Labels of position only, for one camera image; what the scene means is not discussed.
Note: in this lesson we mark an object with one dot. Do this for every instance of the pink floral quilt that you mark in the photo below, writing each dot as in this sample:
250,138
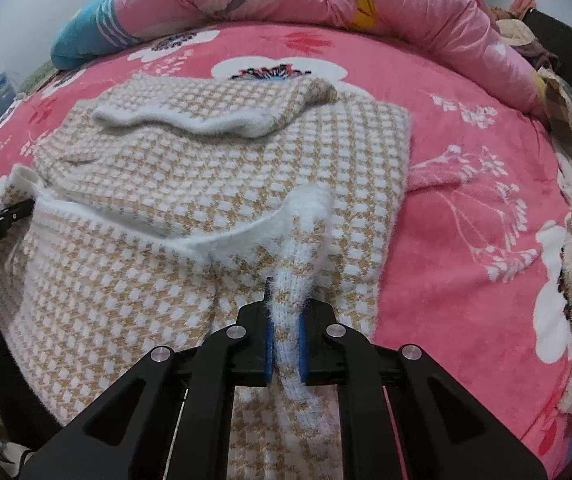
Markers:
416,15

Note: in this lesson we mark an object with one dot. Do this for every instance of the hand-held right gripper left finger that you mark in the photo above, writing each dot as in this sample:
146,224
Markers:
268,350

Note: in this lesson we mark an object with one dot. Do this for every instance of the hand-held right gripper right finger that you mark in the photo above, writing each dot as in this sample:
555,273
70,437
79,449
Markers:
304,355

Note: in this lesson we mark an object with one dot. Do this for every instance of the salmon pink cloth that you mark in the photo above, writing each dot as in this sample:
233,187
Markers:
523,4

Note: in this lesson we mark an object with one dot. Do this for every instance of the pink floral bed sheet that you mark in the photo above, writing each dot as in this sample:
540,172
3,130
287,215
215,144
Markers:
466,160

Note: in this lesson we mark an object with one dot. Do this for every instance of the green patterned cloth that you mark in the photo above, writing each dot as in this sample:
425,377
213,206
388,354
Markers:
35,75

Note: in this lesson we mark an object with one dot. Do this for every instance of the black padded headboard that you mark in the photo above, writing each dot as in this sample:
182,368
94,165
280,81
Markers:
566,35

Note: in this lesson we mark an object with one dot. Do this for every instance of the blue white packet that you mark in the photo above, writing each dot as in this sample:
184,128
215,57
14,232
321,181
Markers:
0,92

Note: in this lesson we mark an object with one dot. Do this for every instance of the plaid cloth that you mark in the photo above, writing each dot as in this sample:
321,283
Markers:
566,110

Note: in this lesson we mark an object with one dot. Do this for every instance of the beige houndstooth knit coat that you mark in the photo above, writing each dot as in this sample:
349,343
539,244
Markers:
165,170

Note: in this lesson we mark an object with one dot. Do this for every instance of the blue striped pillow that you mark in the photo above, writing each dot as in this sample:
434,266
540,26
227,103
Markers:
83,35

